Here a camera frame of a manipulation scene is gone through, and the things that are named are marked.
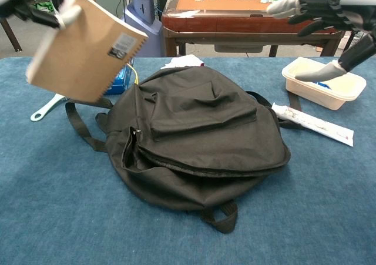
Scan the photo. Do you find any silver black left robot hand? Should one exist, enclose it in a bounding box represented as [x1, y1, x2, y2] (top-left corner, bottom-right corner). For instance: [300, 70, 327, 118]
[0, 0, 83, 30]

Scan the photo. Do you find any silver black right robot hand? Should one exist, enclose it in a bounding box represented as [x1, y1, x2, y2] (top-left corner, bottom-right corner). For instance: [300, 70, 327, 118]
[266, 0, 376, 83]

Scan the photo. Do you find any brown kraft spiral notebook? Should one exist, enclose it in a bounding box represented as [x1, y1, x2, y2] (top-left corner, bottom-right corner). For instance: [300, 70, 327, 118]
[25, 0, 149, 103]

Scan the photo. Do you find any black fabric backpack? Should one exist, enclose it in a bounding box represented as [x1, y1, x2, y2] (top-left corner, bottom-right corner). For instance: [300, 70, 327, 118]
[65, 65, 305, 234]

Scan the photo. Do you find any black tripod stand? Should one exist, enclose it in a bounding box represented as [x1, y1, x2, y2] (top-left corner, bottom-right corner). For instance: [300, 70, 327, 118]
[340, 29, 361, 57]

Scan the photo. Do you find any dark table leg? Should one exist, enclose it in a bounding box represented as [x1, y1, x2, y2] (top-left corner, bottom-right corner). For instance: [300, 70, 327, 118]
[0, 17, 23, 53]

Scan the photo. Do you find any beige plastic food container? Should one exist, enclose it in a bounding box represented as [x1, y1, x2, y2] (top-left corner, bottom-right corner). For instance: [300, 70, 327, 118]
[281, 56, 367, 111]

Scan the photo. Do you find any mint green scrub brush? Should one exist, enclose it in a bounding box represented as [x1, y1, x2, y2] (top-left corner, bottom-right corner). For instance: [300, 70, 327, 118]
[30, 93, 70, 122]

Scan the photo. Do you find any brown mahjong table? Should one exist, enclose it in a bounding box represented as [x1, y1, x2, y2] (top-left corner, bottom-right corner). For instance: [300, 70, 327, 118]
[161, 0, 354, 58]

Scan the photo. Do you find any blue cookie box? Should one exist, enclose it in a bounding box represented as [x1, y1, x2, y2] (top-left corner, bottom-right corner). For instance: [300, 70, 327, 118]
[104, 58, 135, 96]

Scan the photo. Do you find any white toothpaste tube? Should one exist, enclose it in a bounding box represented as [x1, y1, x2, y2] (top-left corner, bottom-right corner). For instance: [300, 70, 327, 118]
[270, 102, 354, 147]

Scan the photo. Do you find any yellow tape measure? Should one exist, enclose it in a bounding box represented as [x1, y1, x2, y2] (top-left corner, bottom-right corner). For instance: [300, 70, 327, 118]
[126, 61, 139, 85]

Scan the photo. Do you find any white red spout pouch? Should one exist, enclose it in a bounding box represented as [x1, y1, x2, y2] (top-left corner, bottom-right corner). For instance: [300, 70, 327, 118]
[160, 54, 205, 69]

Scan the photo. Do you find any blue carpet table cover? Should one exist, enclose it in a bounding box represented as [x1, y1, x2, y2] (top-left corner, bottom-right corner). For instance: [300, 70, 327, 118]
[0, 56, 376, 265]

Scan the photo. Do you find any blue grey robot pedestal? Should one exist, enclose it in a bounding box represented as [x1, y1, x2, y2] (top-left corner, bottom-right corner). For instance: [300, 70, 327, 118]
[122, 0, 163, 58]

